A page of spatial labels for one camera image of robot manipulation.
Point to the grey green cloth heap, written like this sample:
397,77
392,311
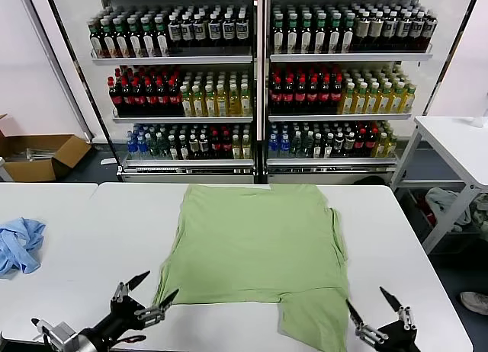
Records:
481,211

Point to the silver metal rods bundle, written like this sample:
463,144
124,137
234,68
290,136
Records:
34,154

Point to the dark tea bottle beige label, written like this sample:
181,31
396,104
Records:
363,29
376,29

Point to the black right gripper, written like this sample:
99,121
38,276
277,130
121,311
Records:
396,338

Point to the dark red garment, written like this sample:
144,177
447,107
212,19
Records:
425,211

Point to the cola bottle red cap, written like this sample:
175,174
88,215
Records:
162,98
150,98
138,98
277,95
336,95
126,98
174,98
313,95
289,95
114,98
325,95
301,95

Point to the dark drink bottle green cap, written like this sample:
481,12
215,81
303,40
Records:
306,37
135,42
321,37
335,37
122,43
162,41
97,43
279,37
347,37
110,43
149,41
293,37

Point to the yellow tea bottle green cap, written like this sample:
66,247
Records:
348,100
187,104
361,100
247,102
386,100
198,104
409,98
222,104
210,104
398,100
235,103
373,100

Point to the pale grey cloth heap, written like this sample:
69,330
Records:
444,203

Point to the white side table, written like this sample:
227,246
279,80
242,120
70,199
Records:
450,138

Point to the black floor object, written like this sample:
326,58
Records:
369,180

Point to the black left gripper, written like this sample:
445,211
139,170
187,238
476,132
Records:
118,317

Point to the dark tea bottle white cap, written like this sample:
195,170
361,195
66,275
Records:
389,28
214,31
228,31
430,26
241,31
403,28
416,27
199,32
187,32
174,32

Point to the crumpled light blue cloth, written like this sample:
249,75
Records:
19,245

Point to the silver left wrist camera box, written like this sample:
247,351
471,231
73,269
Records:
61,333

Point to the grey sneaker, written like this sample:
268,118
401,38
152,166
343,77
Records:
474,302

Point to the dark clothes bin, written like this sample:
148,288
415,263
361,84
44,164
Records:
411,222

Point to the open brown cardboard box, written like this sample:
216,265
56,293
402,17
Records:
65,154

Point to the white paper scrap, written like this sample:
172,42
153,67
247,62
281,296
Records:
106,161

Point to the white drinks shelf unit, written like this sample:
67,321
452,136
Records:
343,57
171,60

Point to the open glass cabinet door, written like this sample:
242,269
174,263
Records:
62,51
453,45

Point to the light green t-shirt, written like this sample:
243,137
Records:
259,245

